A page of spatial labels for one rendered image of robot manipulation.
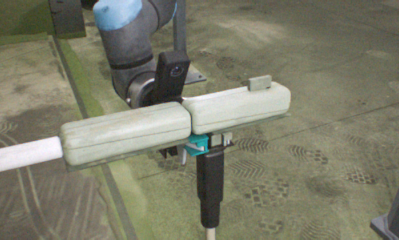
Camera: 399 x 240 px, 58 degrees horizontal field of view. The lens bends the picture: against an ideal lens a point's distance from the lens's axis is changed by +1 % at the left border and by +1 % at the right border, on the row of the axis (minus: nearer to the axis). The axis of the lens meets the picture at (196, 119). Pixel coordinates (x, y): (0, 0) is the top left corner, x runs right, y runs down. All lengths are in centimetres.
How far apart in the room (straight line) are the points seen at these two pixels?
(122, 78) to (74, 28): 174
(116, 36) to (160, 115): 29
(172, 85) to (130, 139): 18
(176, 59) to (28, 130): 99
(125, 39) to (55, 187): 61
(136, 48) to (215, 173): 30
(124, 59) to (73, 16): 174
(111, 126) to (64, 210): 69
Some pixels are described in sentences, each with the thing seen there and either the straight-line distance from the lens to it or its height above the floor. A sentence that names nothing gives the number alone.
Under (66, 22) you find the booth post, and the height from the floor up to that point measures 11.
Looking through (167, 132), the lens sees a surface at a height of 54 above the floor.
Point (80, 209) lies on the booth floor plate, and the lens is 107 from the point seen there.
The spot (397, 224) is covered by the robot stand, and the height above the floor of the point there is 6.
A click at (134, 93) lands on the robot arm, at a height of 48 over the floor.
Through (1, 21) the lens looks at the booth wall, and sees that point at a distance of 241.
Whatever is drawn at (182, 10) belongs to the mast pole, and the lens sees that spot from 169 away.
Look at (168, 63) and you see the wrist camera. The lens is 54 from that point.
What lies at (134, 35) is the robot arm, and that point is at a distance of 69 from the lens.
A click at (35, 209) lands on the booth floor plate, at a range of 112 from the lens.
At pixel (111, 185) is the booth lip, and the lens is 112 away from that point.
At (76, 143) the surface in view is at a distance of 41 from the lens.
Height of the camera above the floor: 78
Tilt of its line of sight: 32 degrees down
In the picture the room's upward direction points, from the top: straight up
